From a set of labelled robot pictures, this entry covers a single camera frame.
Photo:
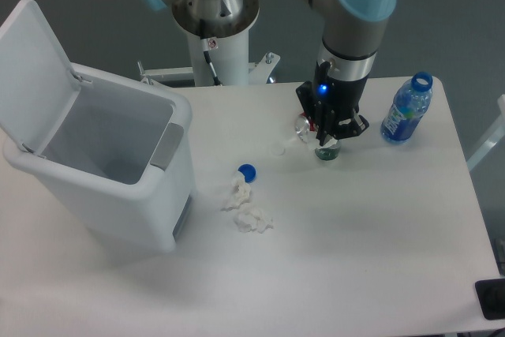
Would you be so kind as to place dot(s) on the blue plastic water bottle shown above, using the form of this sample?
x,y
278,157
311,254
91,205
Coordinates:
x,y
409,105

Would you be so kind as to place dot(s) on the white trash bin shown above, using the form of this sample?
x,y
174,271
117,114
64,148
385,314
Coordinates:
x,y
120,160

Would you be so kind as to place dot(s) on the crushed red soda can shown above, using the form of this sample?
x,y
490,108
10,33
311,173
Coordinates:
x,y
304,129

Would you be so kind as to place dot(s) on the black device at table corner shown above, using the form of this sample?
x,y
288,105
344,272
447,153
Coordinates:
x,y
490,293

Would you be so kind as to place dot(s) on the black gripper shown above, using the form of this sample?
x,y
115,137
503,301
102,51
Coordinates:
x,y
332,105

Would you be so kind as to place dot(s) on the upper crumpled paper ball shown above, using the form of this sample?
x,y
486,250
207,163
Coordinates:
x,y
240,194

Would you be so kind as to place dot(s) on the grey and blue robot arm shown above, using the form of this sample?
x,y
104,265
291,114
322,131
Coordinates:
x,y
353,30

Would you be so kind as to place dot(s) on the lower crumpled paper ball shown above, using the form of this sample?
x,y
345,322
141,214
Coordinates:
x,y
251,218

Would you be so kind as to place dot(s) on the blue bottle cap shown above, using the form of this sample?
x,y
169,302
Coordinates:
x,y
249,172

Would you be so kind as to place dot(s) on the crumpled paper ball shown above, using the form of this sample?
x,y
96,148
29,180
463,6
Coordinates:
x,y
240,194
251,218

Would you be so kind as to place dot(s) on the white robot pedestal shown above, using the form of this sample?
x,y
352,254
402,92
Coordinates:
x,y
216,61

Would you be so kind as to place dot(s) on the white frame at right edge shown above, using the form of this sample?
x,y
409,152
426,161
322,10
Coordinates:
x,y
489,139

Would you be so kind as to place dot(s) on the white trash bin lid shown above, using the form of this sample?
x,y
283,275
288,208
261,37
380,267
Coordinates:
x,y
38,83

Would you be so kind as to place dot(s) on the clear green plastic bottle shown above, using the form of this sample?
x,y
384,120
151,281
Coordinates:
x,y
329,151

